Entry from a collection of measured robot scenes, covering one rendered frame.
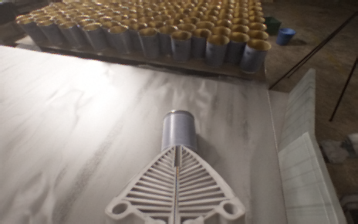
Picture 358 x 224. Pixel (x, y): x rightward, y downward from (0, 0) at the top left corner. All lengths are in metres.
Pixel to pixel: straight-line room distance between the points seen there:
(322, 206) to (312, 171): 0.04
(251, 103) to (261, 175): 0.18
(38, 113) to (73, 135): 0.15
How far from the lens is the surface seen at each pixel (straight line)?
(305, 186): 0.28
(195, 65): 0.50
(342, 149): 0.85
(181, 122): 0.24
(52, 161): 0.39
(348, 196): 0.99
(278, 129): 0.39
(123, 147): 0.32
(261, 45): 0.53
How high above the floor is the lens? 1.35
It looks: 51 degrees down
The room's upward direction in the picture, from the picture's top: 2 degrees counter-clockwise
